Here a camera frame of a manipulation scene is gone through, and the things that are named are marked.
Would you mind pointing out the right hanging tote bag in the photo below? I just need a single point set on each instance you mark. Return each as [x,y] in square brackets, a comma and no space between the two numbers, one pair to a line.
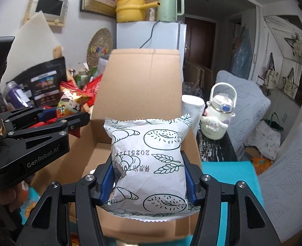
[291,83]

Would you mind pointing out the white foam board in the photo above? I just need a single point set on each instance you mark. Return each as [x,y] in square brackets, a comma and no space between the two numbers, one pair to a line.
[33,44]

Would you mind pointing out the small red gold candy packet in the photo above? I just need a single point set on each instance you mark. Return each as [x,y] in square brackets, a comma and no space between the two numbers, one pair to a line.
[71,101]

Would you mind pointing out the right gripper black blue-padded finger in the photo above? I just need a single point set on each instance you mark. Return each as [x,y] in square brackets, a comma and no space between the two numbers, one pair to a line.
[247,221]
[48,222]

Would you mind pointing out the white cartoon kettle bottle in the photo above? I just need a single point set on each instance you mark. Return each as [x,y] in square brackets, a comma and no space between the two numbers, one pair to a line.
[219,111]

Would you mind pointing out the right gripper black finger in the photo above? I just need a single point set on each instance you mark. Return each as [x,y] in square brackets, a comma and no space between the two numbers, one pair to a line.
[66,124]

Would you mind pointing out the white bread drawing packet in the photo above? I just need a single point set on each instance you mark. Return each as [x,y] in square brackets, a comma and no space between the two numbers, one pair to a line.
[150,180]

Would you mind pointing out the teal bubble mailer mat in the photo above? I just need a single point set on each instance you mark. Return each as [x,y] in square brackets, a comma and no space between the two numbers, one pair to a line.
[226,172]

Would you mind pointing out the person's hand holding gripper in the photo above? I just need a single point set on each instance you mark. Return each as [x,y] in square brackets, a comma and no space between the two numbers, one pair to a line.
[12,197]

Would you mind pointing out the far grey leaf chair cover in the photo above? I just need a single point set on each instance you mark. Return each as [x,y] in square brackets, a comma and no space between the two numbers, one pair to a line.
[250,108]

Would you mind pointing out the dark brown door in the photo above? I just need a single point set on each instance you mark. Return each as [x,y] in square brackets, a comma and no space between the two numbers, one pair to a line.
[200,40]

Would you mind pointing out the hanging tote bag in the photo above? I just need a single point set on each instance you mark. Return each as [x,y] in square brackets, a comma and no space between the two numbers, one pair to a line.
[291,83]
[271,76]

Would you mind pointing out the near grey leaf chair cover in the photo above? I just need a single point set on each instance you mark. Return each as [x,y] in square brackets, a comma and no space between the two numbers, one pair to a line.
[281,187]

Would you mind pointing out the woven round mat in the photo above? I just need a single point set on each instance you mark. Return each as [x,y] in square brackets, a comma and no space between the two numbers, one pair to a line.
[100,45]

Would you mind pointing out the black standing pouch bag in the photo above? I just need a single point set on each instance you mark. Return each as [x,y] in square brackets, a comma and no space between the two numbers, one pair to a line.
[41,83]

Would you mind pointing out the left hanging tote bag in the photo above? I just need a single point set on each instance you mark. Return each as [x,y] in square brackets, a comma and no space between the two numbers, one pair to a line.
[271,76]

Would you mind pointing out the wall intercom monitor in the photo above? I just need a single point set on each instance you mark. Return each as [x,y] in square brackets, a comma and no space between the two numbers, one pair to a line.
[54,11]

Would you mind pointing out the purple can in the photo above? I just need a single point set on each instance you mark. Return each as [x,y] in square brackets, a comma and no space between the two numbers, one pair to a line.
[15,97]

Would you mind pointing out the white paper towel roll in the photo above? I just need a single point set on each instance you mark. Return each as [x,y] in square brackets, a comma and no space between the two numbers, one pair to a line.
[194,106]

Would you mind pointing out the white mini fridge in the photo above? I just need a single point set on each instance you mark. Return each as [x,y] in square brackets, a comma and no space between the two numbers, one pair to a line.
[152,35]

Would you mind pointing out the grey leaf chair cover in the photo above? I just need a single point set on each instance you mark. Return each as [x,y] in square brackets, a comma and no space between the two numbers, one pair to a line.
[250,108]
[281,187]

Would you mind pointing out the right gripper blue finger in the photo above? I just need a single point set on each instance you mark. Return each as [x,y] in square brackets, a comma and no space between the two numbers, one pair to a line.
[24,118]

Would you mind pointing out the yellow pot with handle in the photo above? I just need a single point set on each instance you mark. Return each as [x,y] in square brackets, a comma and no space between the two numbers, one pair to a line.
[132,10]

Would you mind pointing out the green electric kettle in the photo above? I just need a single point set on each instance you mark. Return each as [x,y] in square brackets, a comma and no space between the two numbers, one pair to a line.
[169,10]

